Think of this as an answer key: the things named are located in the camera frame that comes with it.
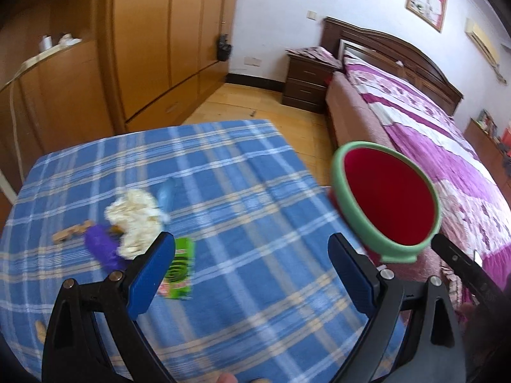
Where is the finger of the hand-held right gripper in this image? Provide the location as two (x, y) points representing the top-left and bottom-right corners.
(431, 233), (503, 307)

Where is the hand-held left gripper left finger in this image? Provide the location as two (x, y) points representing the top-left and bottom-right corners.
(42, 231), (176, 383)

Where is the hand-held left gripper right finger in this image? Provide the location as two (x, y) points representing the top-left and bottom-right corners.
(327, 232), (466, 383)

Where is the green snack packet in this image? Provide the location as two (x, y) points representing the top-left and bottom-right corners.
(156, 237), (195, 301)

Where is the purple eggplant toy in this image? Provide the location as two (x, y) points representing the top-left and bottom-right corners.
(84, 225), (128, 271)

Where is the red bin with green rim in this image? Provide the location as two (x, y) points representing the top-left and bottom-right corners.
(327, 140), (442, 264)

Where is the wooden puzzle block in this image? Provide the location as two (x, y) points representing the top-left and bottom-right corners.
(53, 220), (94, 244)

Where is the person's right hand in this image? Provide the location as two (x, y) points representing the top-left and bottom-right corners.
(459, 302), (511, 383)

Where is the person's left hand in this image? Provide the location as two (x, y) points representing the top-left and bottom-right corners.
(217, 372), (266, 383)

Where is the blue plaid tablecloth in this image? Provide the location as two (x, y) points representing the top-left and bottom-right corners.
(0, 120), (404, 383)

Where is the light wooden side cabinet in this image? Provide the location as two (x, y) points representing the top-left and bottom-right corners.
(463, 117), (511, 192)

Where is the bed with purple floral quilt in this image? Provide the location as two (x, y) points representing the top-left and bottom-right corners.
(325, 56), (511, 328)

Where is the row of books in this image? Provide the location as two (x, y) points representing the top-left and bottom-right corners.
(477, 109), (500, 136)

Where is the dark wooden nightstand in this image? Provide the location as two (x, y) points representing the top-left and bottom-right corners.
(281, 54), (340, 114)

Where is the wooden shelf cabinet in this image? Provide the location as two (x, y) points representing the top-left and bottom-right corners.
(0, 0), (120, 192)

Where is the patterned cloth on nightstand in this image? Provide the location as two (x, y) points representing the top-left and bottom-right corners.
(285, 47), (343, 70)

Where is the dark wooden headboard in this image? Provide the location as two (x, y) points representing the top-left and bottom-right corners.
(321, 17), (464, 117)

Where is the wooden wardrobe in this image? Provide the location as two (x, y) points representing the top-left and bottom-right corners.
(106, 0), (242, 134)

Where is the white power strip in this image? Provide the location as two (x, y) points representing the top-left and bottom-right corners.
(22, 50), (60, 72)

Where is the white power cable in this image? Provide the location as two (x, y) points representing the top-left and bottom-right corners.
(9, 74), (25, 176)

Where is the wall air conditioner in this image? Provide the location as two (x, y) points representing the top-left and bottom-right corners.
(465, 18), (501, 66)

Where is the black hanging camera bag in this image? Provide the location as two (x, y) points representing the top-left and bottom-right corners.
(217, 0), (233, 62)

